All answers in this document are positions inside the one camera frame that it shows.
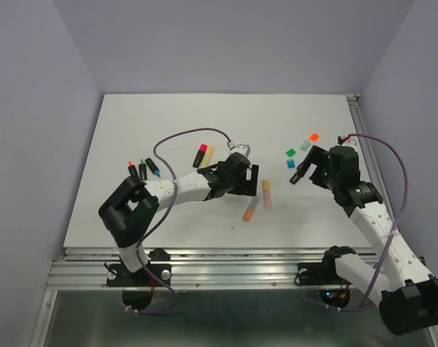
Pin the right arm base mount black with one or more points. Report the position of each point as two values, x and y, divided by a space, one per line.
316 274

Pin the pastel pink highlighter orange cap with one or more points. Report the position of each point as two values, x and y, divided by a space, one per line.
266 195

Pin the black highlighter orange tip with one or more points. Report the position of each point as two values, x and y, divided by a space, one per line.
132 170

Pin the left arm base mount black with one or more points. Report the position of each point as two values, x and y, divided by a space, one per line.
118 276

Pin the black highlighter pink cap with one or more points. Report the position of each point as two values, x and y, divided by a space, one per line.
199 156

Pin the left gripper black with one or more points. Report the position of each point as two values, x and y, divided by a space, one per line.
247 188

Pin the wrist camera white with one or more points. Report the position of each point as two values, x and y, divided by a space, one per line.
242 149
347 141

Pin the grey highlighter orange cap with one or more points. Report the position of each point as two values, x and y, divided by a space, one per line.
247 216

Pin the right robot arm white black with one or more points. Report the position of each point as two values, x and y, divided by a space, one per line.
404 290

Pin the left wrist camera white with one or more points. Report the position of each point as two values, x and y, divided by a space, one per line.
242 149

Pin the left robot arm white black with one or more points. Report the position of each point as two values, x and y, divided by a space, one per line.
130 209

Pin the aluminium right rail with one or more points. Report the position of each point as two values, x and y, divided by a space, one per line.
372 166

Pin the black highlighter purple cap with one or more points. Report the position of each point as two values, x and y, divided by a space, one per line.
295 178

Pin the black highlighter green cap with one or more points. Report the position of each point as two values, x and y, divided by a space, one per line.
142 170

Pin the pale yellow highlighter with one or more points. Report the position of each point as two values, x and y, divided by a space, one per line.
207 157

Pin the orange pen cap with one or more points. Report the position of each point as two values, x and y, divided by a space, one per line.
314 137

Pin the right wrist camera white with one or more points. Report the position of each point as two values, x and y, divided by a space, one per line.
347 141

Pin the pastel green pen cap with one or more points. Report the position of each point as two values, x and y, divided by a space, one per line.
306 145

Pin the aluminium front rail frame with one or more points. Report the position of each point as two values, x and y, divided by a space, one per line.
226 297

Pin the black highlighter blue cap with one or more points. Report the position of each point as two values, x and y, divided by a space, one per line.
152 166

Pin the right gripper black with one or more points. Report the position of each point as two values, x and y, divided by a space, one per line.
319 156

